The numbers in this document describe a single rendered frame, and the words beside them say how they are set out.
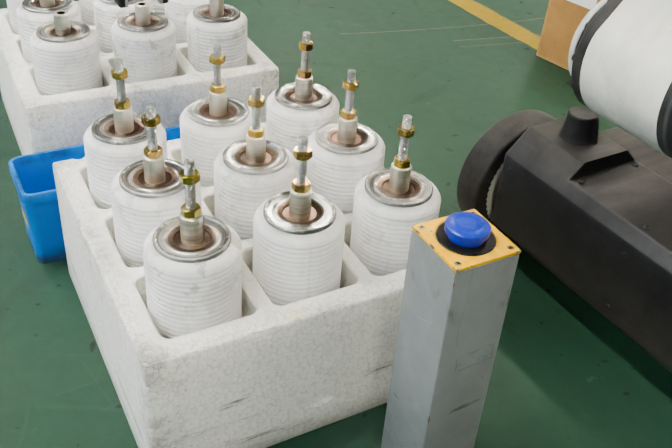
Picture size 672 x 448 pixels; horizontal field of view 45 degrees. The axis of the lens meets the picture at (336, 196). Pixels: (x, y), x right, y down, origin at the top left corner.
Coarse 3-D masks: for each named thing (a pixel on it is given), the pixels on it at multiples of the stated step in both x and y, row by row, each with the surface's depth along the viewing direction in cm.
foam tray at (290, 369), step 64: (64, 192) 98; (128, 320) 79; (256, 320) 81; (320, 320) 83; (384, 320) 88; (128, 384) 85; (192, 384) 79; (256, 384) 83; (320, 384) 88; (384, 384) 94
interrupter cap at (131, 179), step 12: (132, 168) 89; (168, 168) 89; (180, 168) 89; (120, 180) 86; (132, 180) 87; (144, 180) 87; (168, 180) 88; (132, 192) 85; (144, 192) 85; (156, 192) 85; (168, 192) 85
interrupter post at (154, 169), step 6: (144, 156) 86; (162, 156) 86; (144, 162) 86; (150, 162) 85; (156, 162) 85; (162, 162) 86; (144, 168) 86; (150, 168) 86; (156, 168) 86; (162, 168) 86; (144, 174) 87; (150, 174) 86; (156, 174) 86; (162, 174) 87; (150, 180) 87; (156, 180) 87; (162, 180) 87
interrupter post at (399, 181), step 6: (396, 168) 87; (408, 168) 87; (390, 174) 88; (396, 174) 87; (402, 174) 87; (408, 174) 87; (390, 180) 88; (396, 180) 88; (402, 180) 87; (408, 180) 88; (390, 186) 89; (396, 186) 88; (402, 186) 88; (408, 186) 89; (396, 192) 88; (402, 192) 88
